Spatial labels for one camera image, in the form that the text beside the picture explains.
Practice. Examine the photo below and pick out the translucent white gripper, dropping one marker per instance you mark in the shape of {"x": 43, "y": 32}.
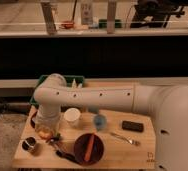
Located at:
{"x": 48, "y": 121}

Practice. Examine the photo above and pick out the yellow red apple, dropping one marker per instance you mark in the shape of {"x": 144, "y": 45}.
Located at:
{"x": 45, "y": 134}

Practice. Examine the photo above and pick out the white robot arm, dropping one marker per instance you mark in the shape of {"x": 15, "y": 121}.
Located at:
{"x": 166, "y": 105}

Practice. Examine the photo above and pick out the white paper cup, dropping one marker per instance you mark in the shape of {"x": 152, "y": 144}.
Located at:
{"x": 72, "y": 116}

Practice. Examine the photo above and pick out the small metal cup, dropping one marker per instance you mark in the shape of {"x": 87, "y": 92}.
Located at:
{"x": 29, "y": 145}

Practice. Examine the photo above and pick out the blue plastic cup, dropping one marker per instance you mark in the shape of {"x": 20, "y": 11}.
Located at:
{"x": 99, "y": 122}

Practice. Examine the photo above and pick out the dark red bowl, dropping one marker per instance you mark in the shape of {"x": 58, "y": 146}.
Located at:
{"x": 80, "y": 147}

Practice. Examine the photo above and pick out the orange carrot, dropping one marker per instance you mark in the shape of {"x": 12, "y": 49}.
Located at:
{"x": 89, "y": 148}

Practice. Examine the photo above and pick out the wooden table board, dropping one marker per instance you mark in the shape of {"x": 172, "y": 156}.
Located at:
{"x": 118, "y": 154}

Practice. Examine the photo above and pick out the black rectangular block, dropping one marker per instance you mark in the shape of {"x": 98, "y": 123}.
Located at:
{"x": 132, "y": 126}

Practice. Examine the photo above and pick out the silver metal fork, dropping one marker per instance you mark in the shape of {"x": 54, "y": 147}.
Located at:
{"x": 130, "y": 141}

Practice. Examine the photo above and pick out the red object in background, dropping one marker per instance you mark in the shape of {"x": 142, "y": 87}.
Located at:
{"x": 68, "y": 24}

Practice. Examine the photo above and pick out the green box in background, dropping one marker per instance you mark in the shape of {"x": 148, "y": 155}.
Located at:
{"x": 103, "y": 23}

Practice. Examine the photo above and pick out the black machine in background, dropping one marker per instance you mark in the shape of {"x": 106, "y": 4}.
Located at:
{"x": 155, "y": 13}

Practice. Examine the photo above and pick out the black handled utensil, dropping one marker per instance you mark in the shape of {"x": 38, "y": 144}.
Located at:
{"x": 61, "y": 153}

